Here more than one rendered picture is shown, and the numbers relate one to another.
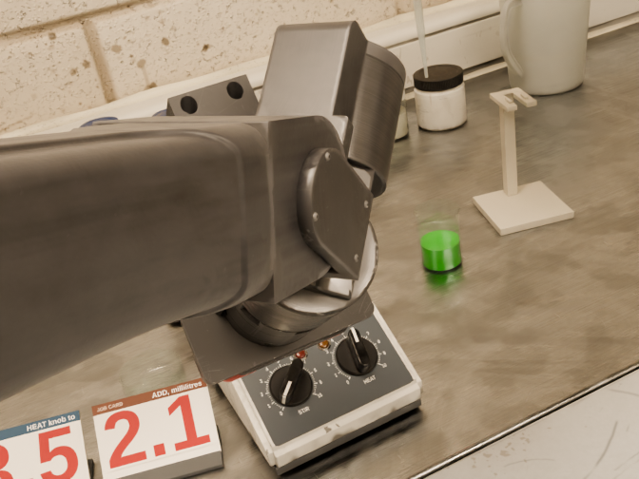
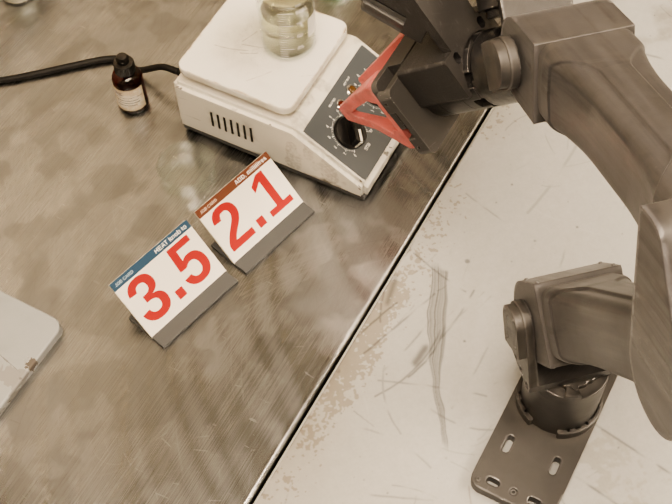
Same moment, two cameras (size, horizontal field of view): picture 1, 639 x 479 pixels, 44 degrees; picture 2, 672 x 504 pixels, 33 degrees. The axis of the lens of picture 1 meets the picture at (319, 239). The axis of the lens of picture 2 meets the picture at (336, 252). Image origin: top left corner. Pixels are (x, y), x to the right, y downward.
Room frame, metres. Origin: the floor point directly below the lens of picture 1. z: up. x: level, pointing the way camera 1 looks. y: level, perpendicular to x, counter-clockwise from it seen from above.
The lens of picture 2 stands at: (-0.04, 0.47, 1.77)
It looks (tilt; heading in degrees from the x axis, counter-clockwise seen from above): 57 degrees down; 320
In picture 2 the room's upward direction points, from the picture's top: 2 degrees counter-clockwise
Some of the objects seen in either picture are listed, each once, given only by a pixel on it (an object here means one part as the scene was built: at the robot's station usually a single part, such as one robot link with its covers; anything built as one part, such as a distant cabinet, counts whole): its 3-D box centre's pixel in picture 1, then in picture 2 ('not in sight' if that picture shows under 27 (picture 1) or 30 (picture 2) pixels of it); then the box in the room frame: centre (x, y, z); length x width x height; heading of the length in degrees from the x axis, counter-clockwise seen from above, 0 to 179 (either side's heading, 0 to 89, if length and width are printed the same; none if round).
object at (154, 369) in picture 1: (153, 377); (187, 170); (0.55, 0.16, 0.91); 0.06 x 0.06 x 0.02
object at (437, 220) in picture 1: (439, 236); not in sight; (0.66, -0.12, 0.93); 0.04 x 0.04 x 0.06
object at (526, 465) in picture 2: not in sight; (563, 382); (0.16, 0.08, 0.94); 0.20 x 0.07 x 0.08; 110
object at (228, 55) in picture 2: not in sight; (264, 47); (0.56, 0.05, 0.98); 0.12 x 0.12 x 0.01; 21
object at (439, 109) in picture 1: (439, 97); not in sight; (1.01, -0.20, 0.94); 0.07 x 0.07 x 0.07
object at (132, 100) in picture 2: not in sight; (127, 79); (0.66, 0.15, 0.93); 0.03 x 0.03 x 0.07
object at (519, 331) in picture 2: not in sight; (567, 334); (0.17, 0.08, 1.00); 0.09 x 0.06 x 0.06; 63
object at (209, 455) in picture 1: (156, 435); (255, 212); (0.46, 0.15, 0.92); 0.09 x 0.06 x 0.04; 97
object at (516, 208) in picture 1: (519, 156); not in sight; (0.73, -0.22, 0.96); 0.08 x 0.08 x 0.13; 6
